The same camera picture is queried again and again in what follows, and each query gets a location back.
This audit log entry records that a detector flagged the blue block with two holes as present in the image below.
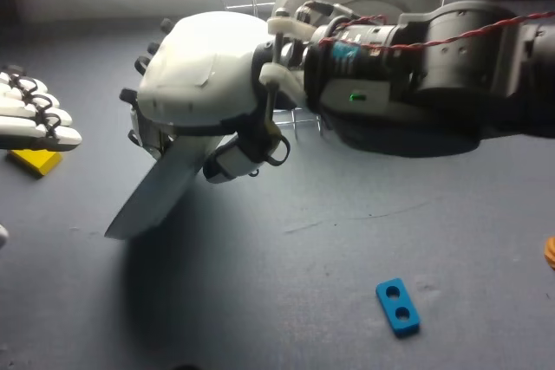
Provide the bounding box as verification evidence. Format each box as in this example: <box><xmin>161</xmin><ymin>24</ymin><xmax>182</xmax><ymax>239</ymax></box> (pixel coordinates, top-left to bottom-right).
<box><xmin>375</xmin><ymin>277</ymin><xmax>422</xmax><ymax>339</ymax></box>

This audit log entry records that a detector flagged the yellow rectangular block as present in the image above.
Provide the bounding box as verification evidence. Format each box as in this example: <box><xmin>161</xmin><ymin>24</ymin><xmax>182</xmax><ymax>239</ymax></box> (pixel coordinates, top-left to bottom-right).
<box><xmin>8</xmin><ymin>148</ymin><xmax>64</xmax><ymax>179</ymax></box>

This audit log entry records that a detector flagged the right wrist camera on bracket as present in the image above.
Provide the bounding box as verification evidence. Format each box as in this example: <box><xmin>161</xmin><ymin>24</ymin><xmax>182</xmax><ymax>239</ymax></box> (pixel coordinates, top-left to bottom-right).
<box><xmin>258</xmin><ymin>8</ymin><xmax>314</xmax><ymax>170</ymax></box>

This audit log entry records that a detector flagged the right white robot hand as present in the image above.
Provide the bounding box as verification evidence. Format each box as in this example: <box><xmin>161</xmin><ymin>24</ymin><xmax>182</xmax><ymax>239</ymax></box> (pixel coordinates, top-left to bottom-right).
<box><xmin>119</xmin><ymin>10</ymin><xmax>283</xmax><ymax>185</ymax></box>

